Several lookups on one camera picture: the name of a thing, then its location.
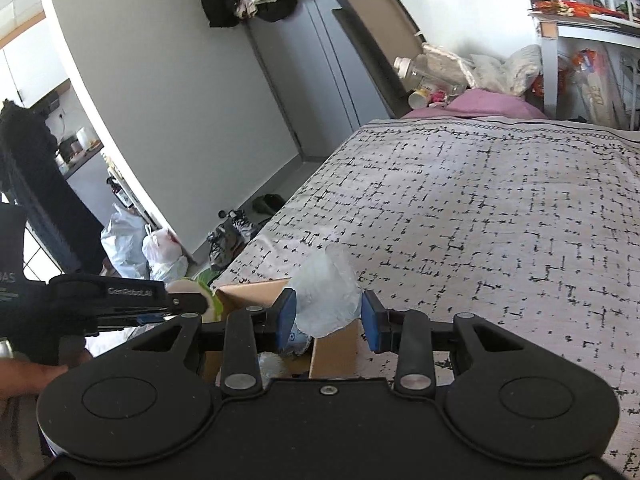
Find purple tissue pack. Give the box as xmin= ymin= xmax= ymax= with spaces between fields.
xmin=283 ymin=324 xmax=314 ymax=358

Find clear plastic bottle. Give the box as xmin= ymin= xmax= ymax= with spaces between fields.
xmin=393 ymin=54 xmax=468 ymax=96

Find white tape roll green rim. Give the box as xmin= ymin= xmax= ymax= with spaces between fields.
xmin=165 ymin=278 xmax=222 ymax=323

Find dark shoes on floor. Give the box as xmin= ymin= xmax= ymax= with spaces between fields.
xmin=252 ymin=194 xmax=286 ymax=217

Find grey plastic garbage bag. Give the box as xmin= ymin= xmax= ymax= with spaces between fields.
xmin=101 ymin=204 xmax=149 ymax=280

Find person in black robe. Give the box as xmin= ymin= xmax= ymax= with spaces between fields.
xmin=1 ymin=100 xmax=106 ymax=275

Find crumpled white bags pile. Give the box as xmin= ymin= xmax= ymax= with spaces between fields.
xmin=422 ymin=44 xmax=542 ymax=96

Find brown cardboard box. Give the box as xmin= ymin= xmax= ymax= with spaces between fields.
xmin=214 ymin=278 xmax=359 ymax=378

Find open brown flat case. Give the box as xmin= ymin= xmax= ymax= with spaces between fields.
xmin=332 ymin=0 xmax=425 ymax=118

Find white plastic garbage bag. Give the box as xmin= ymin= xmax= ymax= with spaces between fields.
xmin=142 ymin=224 xmax=189 ymax=284

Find operator left hand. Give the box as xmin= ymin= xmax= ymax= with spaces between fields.
xmin=0 ymin=359 xmax=70 ymax=401

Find white desk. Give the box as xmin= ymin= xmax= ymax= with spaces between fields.
xmin=536 ymin=14 xmax=639 ymax=130

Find white black patterned bedspread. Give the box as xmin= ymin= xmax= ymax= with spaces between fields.
xmin=218 ymin=117 xmax=639 ymax=479

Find grey door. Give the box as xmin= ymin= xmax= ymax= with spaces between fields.
xmin=247 ymin=0 xmax=390 ymax=162

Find light blue fluffy plush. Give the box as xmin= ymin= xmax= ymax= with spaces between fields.
xmin=257 ymin=352 xmax=292 ymax=389

